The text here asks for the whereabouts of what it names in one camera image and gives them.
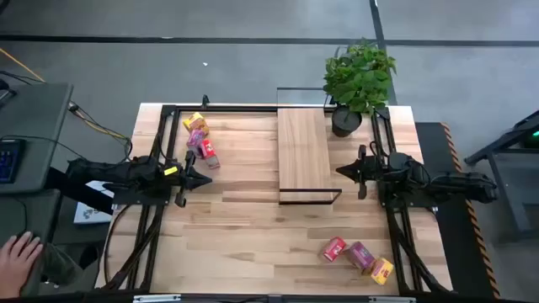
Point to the wooden shelf with black frame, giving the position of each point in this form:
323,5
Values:
303,147

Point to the yellow Pops cereal box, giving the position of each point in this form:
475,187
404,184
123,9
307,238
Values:
382,271
195,122

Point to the white booklet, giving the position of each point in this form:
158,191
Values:
90,212

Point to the black keyboard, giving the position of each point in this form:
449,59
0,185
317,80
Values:
8,162

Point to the black hazard-striped floor mat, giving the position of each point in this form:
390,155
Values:
455,244

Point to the purple Raisin Bran cereal box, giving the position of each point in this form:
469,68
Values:
359,255
195,138

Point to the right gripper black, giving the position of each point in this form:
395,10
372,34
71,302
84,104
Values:
368,170

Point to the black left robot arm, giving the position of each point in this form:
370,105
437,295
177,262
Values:
109,172

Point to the person's hand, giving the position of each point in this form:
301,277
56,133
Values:
17,261

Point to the grey desk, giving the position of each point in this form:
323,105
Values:
38,118

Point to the black metal stand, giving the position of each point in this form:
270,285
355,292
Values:
501,143

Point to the silver metal bracket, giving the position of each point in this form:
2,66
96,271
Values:
391,299
158,298

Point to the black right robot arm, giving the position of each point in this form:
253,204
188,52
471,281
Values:
455,185

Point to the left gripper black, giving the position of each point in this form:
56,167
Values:
187,179

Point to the green plant in black pot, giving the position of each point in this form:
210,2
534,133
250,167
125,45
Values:
358,80

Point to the small black clamp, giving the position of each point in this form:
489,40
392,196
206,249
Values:
205,101

